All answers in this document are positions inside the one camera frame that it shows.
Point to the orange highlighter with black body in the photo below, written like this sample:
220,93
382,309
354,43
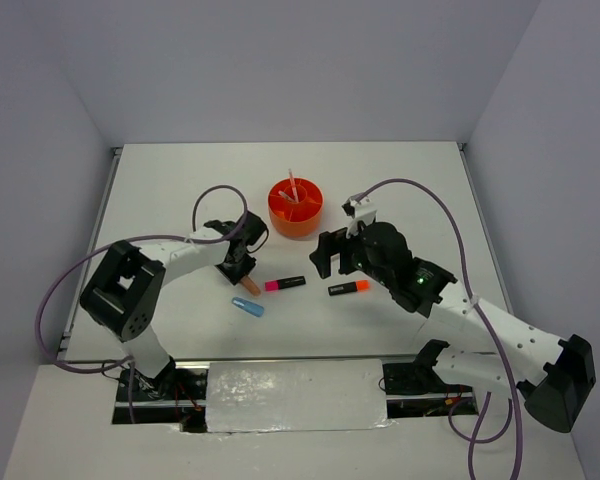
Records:
349,287

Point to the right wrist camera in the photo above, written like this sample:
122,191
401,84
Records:
362,213

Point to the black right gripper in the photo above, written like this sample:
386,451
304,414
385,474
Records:
330,243

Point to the orange round compartment organizer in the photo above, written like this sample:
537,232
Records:
296,220

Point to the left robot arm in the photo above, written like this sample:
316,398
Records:
122,294

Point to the silver foil covered panel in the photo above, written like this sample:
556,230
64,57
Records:
295,396

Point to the orange capsule eraser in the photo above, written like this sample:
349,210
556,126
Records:
251,286

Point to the pink highlighter with black cap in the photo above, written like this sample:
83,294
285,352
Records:
284,283

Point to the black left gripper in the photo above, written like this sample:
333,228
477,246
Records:
235,276

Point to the clear white pen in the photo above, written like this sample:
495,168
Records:
286,197

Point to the blue capsule eraser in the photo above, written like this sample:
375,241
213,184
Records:
249,307

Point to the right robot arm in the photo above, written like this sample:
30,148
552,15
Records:
553,376

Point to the thin orange pen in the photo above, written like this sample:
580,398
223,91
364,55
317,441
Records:
293,186

